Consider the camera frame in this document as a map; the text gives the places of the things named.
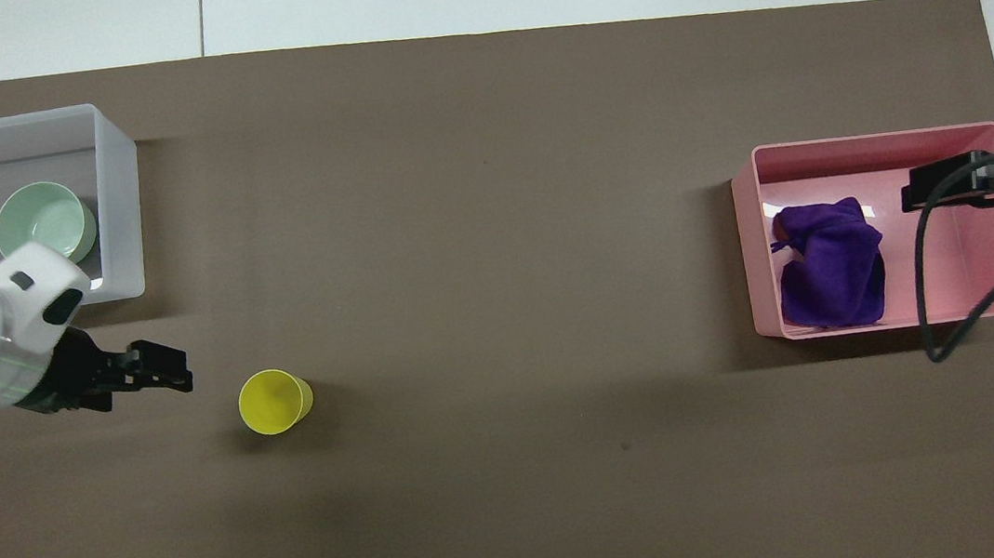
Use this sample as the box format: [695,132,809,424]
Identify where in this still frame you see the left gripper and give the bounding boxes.
[9,321,126,424]

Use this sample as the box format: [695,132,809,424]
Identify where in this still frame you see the pink plastic box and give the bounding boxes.
[727,118,994,347]

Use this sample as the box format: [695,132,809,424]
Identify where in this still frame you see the white translucent plastic box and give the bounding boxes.
[0,99,154,316]

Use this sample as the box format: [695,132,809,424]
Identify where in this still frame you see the pale green bowl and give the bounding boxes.
[0,177,102,272]

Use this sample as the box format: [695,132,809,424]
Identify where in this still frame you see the yellow plastic cup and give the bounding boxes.
[234,365,319,440]

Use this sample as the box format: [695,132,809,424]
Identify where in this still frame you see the purple cloth pouch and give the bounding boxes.
[766,193,894,336]

